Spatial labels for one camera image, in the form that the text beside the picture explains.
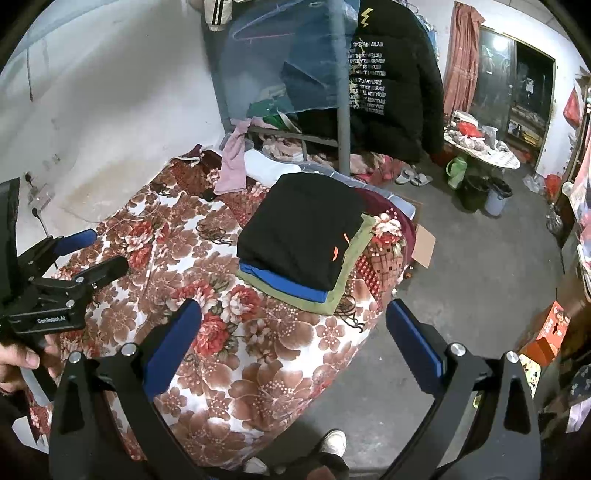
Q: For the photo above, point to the black hoodie with orange print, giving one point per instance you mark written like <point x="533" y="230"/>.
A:
<point x="300" y="221"/>

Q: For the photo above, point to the person's right shoe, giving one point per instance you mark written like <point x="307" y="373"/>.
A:
<point x="334" y="443"/>

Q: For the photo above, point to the folded olive green garment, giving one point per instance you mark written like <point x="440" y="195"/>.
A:
<point x="355" y="258"/>

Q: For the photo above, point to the white cloth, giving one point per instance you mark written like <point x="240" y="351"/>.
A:
<point x="268" y="166"/>

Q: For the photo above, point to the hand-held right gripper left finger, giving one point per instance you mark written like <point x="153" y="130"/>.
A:
<point x="173" y="344"/>

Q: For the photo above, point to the floral blanket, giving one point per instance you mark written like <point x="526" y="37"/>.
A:
<point x="258" y="369"/>

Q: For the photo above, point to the pink cloth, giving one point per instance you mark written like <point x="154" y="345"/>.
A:
<point x="231" y="166"/>

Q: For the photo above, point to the folded blue shirt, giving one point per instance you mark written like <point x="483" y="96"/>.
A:
<point x="286" y="284"/>

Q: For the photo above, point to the white striped garment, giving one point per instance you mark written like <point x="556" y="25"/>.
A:
<point x="216" y="14"/>

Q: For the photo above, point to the white power strip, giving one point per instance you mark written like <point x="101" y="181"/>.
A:
<point x="39" y="197"/>

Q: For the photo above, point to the blue mosquito net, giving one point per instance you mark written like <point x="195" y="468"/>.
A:
<point x="258" y="60"/>

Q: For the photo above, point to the grey slipper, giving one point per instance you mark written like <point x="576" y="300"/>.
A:
<point x="405" y="177"/>
<point x="422" y="180"/>

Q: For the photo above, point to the person's left shoe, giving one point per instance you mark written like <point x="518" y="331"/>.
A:
<point x="256" y="466"/>

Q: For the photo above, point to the pink curtain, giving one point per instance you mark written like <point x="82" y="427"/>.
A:
<point x="461" y="60"/>

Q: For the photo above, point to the person's shoe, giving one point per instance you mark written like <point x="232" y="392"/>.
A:
<point x="334" y="443"/>
<point x="256" y="466"/>

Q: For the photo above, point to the person's left hand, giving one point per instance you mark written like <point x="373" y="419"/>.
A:
<point x="21" y="362"/>

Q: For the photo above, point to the round white table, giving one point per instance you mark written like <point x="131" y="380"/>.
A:
<point x="489" y="159"/>

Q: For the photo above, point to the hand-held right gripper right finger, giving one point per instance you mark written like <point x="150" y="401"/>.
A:
<point x="413" y="344"/>

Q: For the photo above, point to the green kettle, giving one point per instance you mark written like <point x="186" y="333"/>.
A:
<point x="456" y="173"/>

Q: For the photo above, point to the black bucket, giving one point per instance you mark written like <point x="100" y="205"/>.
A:
<point x="473" y="196"/>

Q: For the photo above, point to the red hanging bag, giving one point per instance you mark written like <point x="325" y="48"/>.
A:
<point x="572" y="108"/>

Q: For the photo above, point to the grey metal bed post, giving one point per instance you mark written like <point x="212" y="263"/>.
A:
<point x="344" y="115"/>

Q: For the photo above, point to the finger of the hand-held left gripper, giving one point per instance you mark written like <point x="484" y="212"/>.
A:
<point x="78" y="240"/>
<point x="104" y="270"/>

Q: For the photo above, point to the person's left forearm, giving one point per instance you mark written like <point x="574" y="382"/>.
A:
<point x="14" y="452"/>

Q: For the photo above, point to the grey bucket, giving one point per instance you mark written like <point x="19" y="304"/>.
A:
<point x="497" y="201"/>

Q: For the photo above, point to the person's right leg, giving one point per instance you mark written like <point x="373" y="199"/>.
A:
<point x="318" y="468"/>

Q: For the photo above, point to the dark glass door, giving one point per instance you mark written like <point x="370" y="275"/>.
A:
<point x="494" y="78"/>

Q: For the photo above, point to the pink floral bedding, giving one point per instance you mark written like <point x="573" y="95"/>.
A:
<point x="286" y="146"/>

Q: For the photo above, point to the black printed puffer jacket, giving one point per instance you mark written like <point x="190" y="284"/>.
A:
<point x="397" y="115"/>

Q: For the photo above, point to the orange cardboard box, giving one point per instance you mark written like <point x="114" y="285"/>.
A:
<point x="547" y="337"/>

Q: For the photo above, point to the red plastic bag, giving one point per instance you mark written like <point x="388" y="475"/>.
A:
<point x="468" y="129"/>

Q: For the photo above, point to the cardboard sheet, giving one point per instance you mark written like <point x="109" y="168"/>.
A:
<point x="424" y="247"/>

